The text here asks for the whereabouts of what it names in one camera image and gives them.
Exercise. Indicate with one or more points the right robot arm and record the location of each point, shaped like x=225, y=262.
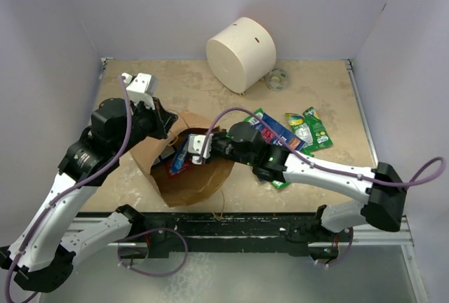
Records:
x=375, y=195

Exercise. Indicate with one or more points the dark blue snack bag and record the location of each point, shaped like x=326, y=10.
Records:
x=286, y=135

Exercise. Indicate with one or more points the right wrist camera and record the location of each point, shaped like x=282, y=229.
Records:
x=199, y=147

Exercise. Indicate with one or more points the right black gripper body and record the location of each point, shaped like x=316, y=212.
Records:
x=224, y=148

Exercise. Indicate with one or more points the blue snack packet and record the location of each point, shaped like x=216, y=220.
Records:
x=182, y=153

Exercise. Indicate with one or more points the dark blue chips bag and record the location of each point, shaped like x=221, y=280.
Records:
x=167, y=154

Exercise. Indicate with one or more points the clear tape roll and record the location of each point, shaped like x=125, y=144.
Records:
x=277, y=80

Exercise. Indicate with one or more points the white cylindrical container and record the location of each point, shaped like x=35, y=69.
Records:
x=241, y=54

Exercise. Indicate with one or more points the red snack packet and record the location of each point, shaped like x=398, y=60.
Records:
x=176, y=169

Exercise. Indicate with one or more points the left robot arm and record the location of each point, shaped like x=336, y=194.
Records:
x=44, y=257

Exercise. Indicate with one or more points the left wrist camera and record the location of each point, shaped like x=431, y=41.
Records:
x=140, y=88

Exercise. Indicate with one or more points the large green chips bag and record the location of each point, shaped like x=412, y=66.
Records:
x=298, y=171

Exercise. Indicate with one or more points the brown paper bag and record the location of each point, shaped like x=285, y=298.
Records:
x=196, y=184

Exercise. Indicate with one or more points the small yellow green snack packet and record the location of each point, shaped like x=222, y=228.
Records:
x=300, y=128

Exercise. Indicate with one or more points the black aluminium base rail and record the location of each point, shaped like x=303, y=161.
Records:
x=295, y=234

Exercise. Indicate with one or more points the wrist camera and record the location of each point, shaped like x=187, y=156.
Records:
x=199, y=147
x=140, y=88

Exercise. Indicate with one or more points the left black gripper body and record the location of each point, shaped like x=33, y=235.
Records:
x=146, y=123

